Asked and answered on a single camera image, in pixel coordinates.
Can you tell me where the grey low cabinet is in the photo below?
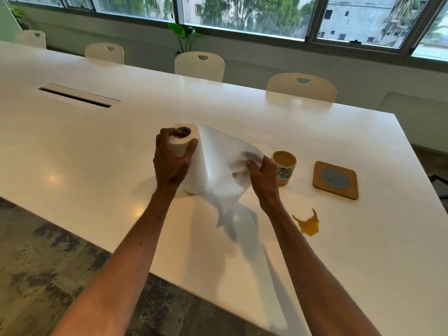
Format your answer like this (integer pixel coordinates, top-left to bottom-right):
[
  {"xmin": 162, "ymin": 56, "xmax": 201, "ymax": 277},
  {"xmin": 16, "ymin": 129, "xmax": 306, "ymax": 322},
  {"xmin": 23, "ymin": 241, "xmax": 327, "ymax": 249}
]
[{"xmin": 377, "ymin": 91, "xmax": 448, "ymax": 148}]

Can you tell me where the person's left hand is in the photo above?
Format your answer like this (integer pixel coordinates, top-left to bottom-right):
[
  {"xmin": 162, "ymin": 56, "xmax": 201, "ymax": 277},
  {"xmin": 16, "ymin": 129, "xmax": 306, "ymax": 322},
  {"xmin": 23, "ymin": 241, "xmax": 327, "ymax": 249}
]
[{"xmin": 153, "ymin": 127, "xmax": 199, "ymax": 193}]

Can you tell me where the square wooden coaster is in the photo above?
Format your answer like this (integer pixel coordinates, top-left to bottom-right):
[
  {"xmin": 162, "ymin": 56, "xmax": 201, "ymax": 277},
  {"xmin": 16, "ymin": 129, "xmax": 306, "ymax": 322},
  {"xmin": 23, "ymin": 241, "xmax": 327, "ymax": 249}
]
[{"xmin": 312, "ymin": 160, "xmax": 360, "ymax": 201}]

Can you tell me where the small green corner plant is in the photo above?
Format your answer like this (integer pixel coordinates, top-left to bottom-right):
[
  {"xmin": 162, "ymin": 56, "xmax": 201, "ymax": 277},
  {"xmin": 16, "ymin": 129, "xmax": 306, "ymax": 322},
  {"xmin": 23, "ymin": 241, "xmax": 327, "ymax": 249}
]
[{"xmin": 10, "ymin": 6, "xmax": 33, "ymax": 31}]

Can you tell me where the yellow liquid spill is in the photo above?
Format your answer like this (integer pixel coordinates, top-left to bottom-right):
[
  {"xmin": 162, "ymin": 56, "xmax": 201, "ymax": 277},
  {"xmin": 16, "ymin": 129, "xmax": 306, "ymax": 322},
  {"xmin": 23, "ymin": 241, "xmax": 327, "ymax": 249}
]
[{"xmin": 291, "ymin": 208, "xmax": 321, "ymax": 238}]

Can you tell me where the table cable slot cover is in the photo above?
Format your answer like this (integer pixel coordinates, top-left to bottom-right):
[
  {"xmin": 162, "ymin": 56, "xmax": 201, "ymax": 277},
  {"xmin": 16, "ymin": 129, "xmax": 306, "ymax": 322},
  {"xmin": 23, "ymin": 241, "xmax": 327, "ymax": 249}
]
[{"xmin": 37, "ymin": 83, "xmax": 122, "ymax": 109}]

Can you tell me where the grey window frame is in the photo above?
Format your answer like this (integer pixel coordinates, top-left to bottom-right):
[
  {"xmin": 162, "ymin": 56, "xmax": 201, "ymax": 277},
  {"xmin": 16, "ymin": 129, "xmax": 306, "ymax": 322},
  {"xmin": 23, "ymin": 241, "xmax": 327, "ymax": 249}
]
[{"xmin": 0, "ymin": 0, "xmax": 448, "ymax": 63}]

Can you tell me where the person's right hand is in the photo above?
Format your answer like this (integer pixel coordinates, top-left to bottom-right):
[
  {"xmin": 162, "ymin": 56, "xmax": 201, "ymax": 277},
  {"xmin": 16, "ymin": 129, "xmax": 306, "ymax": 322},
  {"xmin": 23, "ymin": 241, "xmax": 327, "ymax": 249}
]
[{"xmin": 246, "ymin": 155, "xmax": 283, "ymax": 209}]

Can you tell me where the person's left forearm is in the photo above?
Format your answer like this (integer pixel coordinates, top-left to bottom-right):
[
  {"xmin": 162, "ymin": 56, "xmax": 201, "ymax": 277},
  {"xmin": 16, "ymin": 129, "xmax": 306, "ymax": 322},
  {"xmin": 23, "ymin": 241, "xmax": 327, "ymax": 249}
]
[{"xmin": 52, "ymin": 187, "xmax": 178, "ymax": 336}]

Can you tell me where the green leafy plant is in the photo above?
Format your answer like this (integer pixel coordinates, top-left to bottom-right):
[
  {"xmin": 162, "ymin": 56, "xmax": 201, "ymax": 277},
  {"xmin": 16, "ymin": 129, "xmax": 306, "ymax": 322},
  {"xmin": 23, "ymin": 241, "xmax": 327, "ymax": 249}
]
[{"xmin": 168, "ymin": 22, "xmax": 206, "ymax": 55}]

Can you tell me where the white patterned coffee cup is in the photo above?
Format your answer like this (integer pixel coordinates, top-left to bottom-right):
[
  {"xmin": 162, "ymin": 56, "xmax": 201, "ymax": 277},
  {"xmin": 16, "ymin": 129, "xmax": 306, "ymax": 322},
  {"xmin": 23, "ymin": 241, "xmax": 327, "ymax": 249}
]
[{"xmin": 272, "ymin": 150, "xmax": 297, "ymax": 187}]

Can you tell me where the white perforated chair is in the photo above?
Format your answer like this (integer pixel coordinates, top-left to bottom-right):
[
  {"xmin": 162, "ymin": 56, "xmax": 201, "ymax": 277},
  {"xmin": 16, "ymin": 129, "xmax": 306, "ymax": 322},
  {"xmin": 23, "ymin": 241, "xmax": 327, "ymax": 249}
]
[
  {"xmin": 174, "ymin": 52, "xmax": 225, "ymax": 83},
  {"xmin": 84, "ymin": 43, "xmax": 125, "ymax": 65},
  {"xmin": 15, "ymin": 30, "xmax": 47, "ymax": 50},
  {"xmin": 266, "ymin": 73, "xmax": 337, "ymax": 103}
]

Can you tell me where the white paper towel roll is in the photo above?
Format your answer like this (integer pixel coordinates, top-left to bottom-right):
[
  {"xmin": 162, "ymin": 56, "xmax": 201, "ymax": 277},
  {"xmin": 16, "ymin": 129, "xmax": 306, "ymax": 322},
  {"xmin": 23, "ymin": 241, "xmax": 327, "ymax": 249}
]
[{"xmin": 168, "ymin": 122, "xmax": 265, "ymax": 228}]

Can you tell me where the person's right forearm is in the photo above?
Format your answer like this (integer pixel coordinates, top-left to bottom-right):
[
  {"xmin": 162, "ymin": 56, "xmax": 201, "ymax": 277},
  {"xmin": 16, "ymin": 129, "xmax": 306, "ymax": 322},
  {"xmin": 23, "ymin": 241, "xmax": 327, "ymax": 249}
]
[{"xmin": 260, "ymin": 199, "xmax": 383, "ymax": 336}]

